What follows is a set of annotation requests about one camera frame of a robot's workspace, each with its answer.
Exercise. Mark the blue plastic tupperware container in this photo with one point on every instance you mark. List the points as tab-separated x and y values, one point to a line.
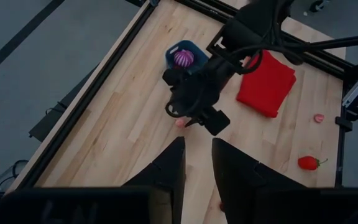
174	51

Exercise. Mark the small red toy produce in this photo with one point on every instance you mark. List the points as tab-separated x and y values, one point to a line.
221	207

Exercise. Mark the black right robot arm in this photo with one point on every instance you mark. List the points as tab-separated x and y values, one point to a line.
250	28

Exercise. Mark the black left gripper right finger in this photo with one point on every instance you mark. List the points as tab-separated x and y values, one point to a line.
241	180

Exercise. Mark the chair leg with caster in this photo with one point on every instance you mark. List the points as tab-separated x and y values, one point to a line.
317	4

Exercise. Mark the small pink toy produce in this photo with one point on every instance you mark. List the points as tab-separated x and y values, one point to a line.
319	118
180	122

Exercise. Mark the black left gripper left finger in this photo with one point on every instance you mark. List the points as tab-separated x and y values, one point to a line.
166	186

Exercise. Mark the red chili pepper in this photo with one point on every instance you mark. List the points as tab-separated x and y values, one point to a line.
308	163

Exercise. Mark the black table foot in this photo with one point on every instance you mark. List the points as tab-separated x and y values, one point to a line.
54	119

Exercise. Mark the purple striped toy onion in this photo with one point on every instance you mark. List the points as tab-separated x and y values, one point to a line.
183	58

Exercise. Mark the red folded cloth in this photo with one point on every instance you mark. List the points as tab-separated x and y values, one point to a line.
266	84

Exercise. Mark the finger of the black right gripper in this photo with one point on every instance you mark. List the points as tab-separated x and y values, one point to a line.
196	122

